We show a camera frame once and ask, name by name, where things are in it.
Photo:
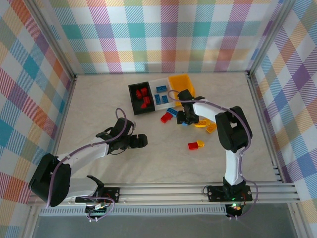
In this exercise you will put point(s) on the red lego brick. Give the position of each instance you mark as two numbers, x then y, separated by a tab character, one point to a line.
147	100
143	106
193	145
165	117
143	91
138	93

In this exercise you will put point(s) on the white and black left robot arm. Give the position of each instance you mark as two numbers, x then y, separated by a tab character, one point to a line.
81	151

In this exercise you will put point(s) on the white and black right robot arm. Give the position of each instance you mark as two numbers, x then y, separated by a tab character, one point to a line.
232	168

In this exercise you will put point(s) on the yellow lego brick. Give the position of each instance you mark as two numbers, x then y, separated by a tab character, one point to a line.
211	128
201	143
201	123

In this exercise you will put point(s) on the clear white plastic container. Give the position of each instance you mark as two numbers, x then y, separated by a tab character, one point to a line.
171	105

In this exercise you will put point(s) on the yellow plastic bin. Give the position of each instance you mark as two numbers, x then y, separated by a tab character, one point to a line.
179	83

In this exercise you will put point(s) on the black plastic container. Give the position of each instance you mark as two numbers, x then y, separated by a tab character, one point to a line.
133	109

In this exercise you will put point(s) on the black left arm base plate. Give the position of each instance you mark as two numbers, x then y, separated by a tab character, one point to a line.
111	193

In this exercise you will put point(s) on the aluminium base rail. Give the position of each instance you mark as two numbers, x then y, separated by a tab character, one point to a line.
161	191

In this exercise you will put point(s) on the aluminium side rail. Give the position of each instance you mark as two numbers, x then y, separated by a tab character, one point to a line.
266	129

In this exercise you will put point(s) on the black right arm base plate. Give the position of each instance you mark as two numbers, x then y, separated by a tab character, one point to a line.
215	193

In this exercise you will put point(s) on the aluminium frame post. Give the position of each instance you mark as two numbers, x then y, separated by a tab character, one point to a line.
53	41
268	37

